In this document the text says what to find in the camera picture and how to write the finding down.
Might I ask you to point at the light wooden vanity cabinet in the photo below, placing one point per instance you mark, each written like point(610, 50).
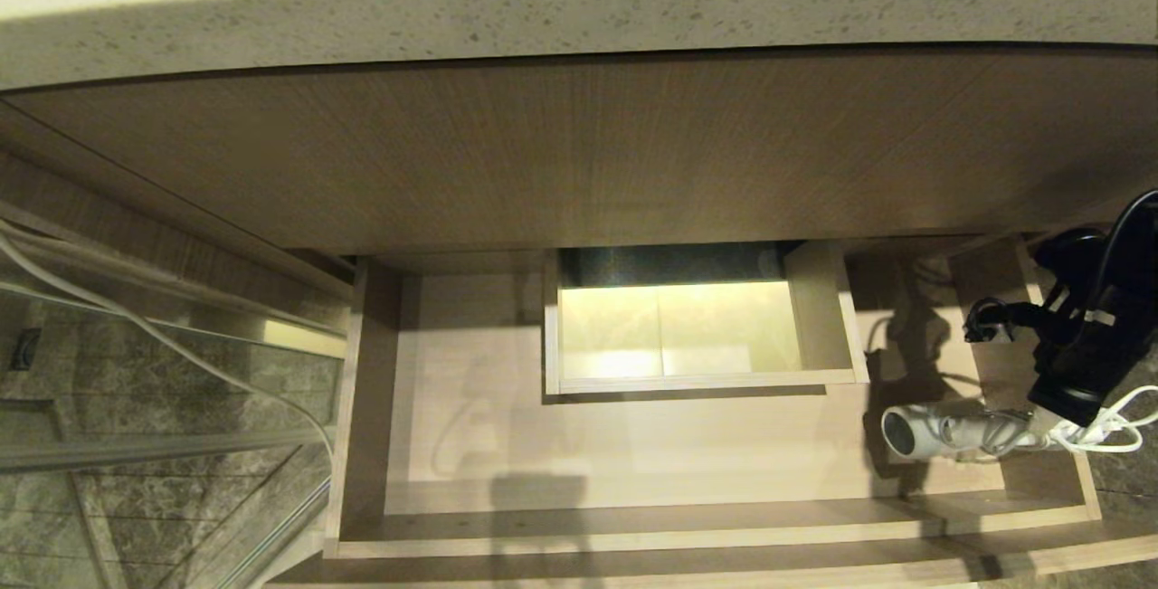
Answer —
point(579, 155)

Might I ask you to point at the aluminium shower track rail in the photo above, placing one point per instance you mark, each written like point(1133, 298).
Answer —
point(181, 304)

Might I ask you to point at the clear glass shower panel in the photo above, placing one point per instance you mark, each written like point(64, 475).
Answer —
point(136, 399)

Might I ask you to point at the aluminium glass door bar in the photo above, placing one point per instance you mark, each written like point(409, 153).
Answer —
point(163, 449)

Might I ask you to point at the light wooden vanity drawer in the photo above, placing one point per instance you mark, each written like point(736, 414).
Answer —
point(678, 444)

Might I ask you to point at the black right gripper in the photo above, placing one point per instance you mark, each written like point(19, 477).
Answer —
point(1081, 372)

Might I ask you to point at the chrome floor rail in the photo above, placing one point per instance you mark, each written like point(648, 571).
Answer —
point(280, 530)

